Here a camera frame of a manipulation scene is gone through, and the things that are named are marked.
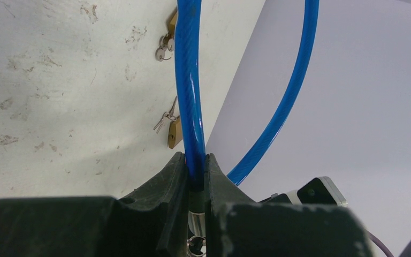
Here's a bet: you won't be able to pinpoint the brass padlock long shackle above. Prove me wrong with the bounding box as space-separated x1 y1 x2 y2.
166 8 178 38

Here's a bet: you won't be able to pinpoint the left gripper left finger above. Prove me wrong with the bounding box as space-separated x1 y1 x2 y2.
0 152 188 256

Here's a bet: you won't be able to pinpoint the blue lock keys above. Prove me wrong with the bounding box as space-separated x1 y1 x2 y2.
187 236 207 257

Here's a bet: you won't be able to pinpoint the brass padlock short shackle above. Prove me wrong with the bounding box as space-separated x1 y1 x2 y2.
167 116 183 149

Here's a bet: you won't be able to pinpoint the blue cable lock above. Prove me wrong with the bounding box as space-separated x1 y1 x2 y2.
174 1 319 237

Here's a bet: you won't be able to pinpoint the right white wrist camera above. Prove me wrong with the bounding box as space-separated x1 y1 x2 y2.
260 176 348 207

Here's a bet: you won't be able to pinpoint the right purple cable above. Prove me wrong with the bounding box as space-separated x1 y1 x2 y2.
367 230 395 257

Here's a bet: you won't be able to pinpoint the silver keys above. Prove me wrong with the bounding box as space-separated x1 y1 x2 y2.
155 34 175 62
153 96 179 134

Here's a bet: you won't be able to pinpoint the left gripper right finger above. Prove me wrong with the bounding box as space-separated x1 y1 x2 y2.
204 154 374 256

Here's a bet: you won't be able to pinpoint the loose silver keys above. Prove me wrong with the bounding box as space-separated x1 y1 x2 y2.
153 96 179 134

